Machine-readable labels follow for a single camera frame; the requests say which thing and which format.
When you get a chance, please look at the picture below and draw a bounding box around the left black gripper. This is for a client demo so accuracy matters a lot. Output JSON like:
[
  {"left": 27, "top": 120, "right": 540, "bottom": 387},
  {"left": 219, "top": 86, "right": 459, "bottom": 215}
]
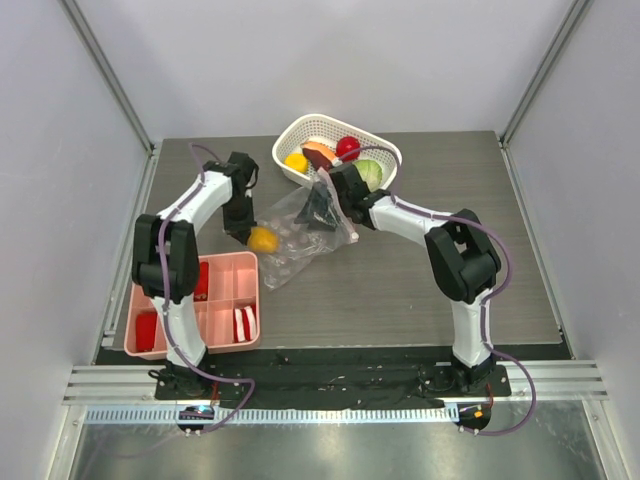
[{"left": 223, "top": 194, "right": 258, "bottom": 246}]

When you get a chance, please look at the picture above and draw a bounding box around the clear pink zip top bag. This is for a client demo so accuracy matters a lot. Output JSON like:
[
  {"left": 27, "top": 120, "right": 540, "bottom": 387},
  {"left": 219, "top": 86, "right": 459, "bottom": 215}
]
[{"left": 257, "top": 172, "right": 359, "bottom": 290}]

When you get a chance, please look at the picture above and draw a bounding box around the green fake lettuce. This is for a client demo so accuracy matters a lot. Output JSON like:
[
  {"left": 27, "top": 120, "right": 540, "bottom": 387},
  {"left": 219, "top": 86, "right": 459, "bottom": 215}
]
[{"left": 352, "top": 159, "right": 383, "bottom": 192}]

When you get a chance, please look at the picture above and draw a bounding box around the red fake apple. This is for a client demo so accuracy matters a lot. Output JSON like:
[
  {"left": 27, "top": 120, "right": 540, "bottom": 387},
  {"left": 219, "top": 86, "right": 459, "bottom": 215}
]
[{"left": 335, "top": 136, "right": 361, "bottom": 162}]

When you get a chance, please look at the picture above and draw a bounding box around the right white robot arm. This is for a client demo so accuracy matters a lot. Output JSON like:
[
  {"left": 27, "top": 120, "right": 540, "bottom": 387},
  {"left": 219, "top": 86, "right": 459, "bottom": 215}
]
[{"left": 295, "top": 164, "right": 501, "bottom": 395}]

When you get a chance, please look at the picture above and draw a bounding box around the red fake food under arm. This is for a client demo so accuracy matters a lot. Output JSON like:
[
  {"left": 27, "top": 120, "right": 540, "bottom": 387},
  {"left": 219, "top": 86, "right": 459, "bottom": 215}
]
[{"left": 134, "top": 311, "right": 157, "bottom": 353}]

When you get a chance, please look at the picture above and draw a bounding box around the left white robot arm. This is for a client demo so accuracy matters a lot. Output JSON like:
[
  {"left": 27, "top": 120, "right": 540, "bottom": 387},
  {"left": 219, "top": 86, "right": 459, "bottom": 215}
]
[{"left": 131, "top": 152, "right": 259, "bottom": 399}]

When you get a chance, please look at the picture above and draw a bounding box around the orange fake fruit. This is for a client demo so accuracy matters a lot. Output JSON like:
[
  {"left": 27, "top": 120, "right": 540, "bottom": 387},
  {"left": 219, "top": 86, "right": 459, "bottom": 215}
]
[{"left": 247, "top": 226, "right": 279, "bottom": 254}]

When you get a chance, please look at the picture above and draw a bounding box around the red plush fake food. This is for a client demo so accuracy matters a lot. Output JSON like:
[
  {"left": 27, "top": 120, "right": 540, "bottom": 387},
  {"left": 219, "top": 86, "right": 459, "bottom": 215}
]
[{"left": 193, "top": 261, "right": 209, "bottom": 302}]

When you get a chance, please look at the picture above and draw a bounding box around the red white striped fake food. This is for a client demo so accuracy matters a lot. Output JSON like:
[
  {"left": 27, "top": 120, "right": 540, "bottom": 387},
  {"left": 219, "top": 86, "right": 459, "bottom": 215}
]
[{"left": 233, "top": 305, "right": 259, "bottom": 343}]

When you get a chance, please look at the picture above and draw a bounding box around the white perforated plastic basket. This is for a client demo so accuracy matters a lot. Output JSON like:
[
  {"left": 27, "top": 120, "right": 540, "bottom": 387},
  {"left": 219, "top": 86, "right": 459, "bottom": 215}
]
[{"left": 272, "top": 113, "right": 403, "bottom": 188}]

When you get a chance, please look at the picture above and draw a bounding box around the pink divided organizer tray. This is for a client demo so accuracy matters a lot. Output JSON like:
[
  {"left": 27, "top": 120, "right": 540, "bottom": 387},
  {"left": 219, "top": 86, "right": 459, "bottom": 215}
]
[{"left": 124, "top": 251, "right": 261, "bottom": 360}]

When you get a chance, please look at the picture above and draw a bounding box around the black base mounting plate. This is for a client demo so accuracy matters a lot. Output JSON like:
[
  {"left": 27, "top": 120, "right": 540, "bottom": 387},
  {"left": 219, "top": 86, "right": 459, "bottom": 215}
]
[{"left": 154, "top": 363, "right": 510, "bottom": 401}]

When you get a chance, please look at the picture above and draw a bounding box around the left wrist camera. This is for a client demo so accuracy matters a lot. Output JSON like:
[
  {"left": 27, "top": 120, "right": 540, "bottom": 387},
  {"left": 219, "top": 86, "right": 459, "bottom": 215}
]
[{"left": 227, "top": 152, "right": 259, "bottom": 191}]

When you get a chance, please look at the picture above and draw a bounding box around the slotted grey cable duct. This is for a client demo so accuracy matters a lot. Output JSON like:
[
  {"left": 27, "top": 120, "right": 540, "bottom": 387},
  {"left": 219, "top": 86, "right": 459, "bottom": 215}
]
[{"left": 84, "top": 404, "right": 459, "bottom": 426}]

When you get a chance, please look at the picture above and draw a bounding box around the left aluminium corner post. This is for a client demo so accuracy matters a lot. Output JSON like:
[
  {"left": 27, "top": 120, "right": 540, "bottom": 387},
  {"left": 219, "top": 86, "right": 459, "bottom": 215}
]
[{"left": 58, "top": 0, "right": 154, "bottom": 151}]

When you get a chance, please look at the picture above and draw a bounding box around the aluminium corner post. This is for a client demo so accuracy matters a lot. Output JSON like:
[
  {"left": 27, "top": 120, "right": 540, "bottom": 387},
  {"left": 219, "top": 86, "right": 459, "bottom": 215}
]
[
  {"left": 499, "top": 0, "right": 594, "bottom": 149},
  {"left": 58, "top": 0, "right": 154, "bottom": 151}
]

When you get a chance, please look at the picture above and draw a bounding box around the aluminium front rail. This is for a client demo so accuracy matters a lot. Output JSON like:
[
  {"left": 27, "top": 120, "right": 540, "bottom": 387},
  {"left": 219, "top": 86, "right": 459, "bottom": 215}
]
[{"left": 62, "top": 360, "right": 610, "bottom": 404}]

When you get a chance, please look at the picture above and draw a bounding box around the right aluminium corner post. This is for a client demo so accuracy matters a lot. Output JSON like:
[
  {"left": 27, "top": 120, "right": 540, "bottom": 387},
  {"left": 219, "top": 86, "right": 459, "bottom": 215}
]
[{"left": 499, "top": 0, "right": 594, "bottom": 149}]

